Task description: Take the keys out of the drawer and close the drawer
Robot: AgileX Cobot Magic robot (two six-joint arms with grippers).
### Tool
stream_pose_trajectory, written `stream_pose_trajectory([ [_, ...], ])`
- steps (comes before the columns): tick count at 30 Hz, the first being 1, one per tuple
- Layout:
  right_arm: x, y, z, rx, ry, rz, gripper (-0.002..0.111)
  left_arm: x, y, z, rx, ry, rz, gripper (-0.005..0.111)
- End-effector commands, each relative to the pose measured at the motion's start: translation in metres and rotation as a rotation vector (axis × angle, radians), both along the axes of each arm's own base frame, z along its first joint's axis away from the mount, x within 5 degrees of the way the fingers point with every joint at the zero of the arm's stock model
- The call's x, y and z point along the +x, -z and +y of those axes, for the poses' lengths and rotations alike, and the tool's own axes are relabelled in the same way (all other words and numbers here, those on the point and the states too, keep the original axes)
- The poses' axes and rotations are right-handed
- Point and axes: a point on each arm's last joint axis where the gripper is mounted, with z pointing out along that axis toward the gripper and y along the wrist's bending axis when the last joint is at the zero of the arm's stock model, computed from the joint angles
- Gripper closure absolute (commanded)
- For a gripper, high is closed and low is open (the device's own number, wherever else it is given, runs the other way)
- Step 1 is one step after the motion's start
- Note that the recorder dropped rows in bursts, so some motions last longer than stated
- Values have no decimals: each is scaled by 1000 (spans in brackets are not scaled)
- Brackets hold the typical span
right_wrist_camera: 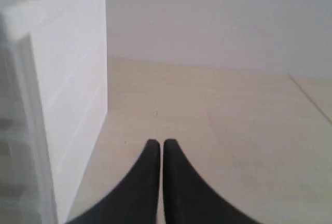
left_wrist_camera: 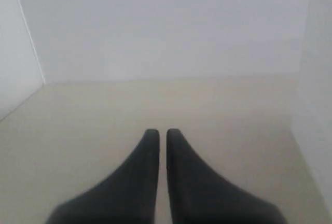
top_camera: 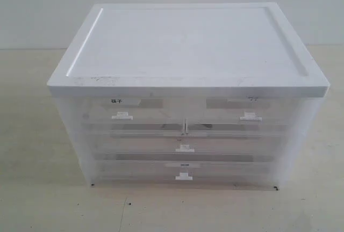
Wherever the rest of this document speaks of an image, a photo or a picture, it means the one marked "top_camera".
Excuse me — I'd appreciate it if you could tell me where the top right small drawer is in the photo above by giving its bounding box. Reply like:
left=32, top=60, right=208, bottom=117
left=187, top=98, right=298, bottom=133

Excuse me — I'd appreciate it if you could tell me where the top left small drawer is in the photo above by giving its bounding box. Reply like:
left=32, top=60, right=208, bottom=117
left=81, top=98, right=185, bottom=133

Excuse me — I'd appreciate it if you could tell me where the wide drawer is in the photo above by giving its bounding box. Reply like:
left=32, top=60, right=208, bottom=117
left=84, top=133, right=285, bottom=162
left=93, top=161, right=279, bottom=186

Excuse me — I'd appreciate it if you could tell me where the white translucent drawer cabinet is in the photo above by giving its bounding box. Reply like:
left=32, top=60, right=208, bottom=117
left=47, top=3, right=329, bottom=190

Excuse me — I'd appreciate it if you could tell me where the small drawer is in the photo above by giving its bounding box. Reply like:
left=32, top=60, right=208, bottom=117
left=81, top=98, right=185, bottom=133
left=187, top=98, right=298, bottom=133

